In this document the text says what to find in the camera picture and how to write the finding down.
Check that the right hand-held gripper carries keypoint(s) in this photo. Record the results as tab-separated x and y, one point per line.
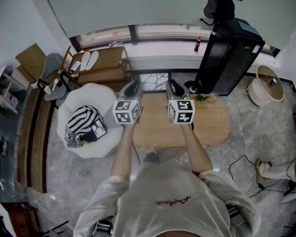
182	111

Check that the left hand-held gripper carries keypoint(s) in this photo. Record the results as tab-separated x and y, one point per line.
127	111

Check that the person's left forearm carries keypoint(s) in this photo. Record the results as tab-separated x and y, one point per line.
123	152

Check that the person's right forearm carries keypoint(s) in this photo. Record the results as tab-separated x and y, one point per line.
196	152

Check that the green plant leaves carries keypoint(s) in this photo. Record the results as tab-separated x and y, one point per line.
201	98

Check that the oval wooden coffee table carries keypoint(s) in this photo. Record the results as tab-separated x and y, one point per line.
212	125

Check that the clear glass vase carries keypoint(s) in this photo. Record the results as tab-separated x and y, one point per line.
214	97

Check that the branch pattern rug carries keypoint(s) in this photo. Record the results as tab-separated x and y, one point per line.
153	81

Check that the white round armchair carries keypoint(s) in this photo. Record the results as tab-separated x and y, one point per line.
88	95

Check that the wooden shelf rack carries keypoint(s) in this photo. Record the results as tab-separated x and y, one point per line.
106	58

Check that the cola bottle with red cap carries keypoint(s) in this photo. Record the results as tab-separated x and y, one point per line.
197	44

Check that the white plastic bottle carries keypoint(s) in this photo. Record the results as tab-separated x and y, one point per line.
74	67

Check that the black coat rack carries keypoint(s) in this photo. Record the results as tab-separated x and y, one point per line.
212	46

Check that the black glass-door cabinet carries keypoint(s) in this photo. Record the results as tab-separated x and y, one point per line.
234	58

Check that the white round basket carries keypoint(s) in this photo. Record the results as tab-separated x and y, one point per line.
261	92

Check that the person's white t-shirt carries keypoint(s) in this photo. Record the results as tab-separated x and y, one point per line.
167	201

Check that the long wooden bench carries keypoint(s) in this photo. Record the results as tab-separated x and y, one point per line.
30	137

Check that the dark hat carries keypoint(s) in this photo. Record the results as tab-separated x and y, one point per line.
212	7

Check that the brown cardboard box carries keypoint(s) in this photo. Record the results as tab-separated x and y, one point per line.
30	60

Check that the white side desk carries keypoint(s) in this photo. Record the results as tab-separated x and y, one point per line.
0	74

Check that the grey chair with black frame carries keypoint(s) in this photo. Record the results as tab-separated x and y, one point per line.
54	65

